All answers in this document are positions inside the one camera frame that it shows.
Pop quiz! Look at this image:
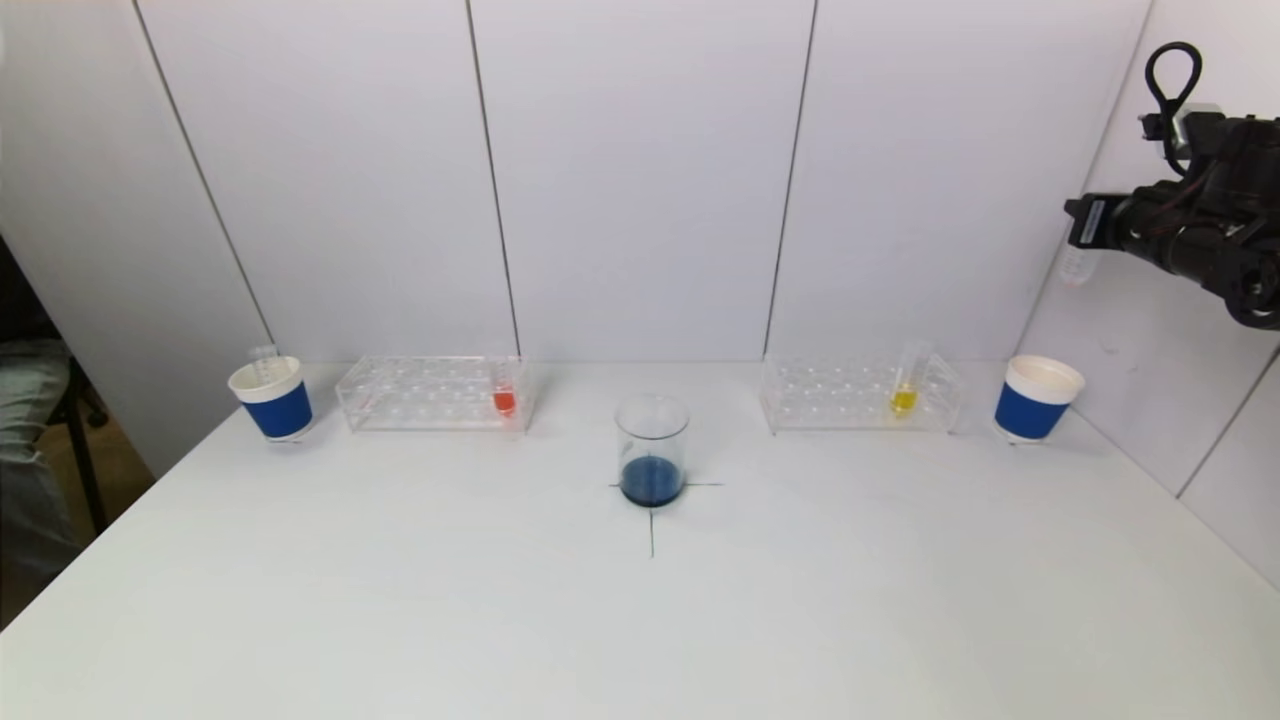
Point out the clear acrylic test tube rack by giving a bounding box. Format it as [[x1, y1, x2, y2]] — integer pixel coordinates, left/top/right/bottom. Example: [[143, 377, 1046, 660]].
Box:
[[338, 355, 531, 434], [760, 352, 967, 436]]

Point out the clear glass beaker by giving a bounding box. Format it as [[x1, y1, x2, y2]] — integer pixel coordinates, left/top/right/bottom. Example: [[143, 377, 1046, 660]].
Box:
[[616, 396, 691, 509]]

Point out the person in grey clothing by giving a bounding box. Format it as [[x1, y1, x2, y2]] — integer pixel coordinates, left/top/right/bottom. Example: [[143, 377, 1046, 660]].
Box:
[[0, 338, 86, 591]]

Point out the test tube with orange pigment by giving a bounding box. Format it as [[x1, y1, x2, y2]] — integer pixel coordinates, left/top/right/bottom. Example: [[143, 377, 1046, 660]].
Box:
[[1059, 243, 1103, 289], [492, 345, 520, 418]]

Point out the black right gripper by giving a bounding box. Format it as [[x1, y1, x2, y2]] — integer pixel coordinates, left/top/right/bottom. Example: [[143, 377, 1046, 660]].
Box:
[[1063, 193, 1167, 250]]

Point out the thin black camera cable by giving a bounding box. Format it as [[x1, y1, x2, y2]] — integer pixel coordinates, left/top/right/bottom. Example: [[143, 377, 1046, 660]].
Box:
[[1144, 41, 1204, 179]]

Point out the test tube with yellow pigment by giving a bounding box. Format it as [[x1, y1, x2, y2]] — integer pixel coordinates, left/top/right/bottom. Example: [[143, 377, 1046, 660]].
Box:
[[889, 339, 933, 419]]

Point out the paper cup with blue sleeve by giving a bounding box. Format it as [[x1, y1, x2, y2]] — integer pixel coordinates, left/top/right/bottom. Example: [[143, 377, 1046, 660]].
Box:
[[993, 356, 1087, 444], [229, 356, 315, 442]]

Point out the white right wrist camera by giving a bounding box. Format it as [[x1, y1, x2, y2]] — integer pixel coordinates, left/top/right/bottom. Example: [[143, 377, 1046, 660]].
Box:
[[1168, 103, 1227, 153]]

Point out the blue pigment liquid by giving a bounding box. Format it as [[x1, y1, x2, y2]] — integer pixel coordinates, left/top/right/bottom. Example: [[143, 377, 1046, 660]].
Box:
[[621, 457, 686, 508]]

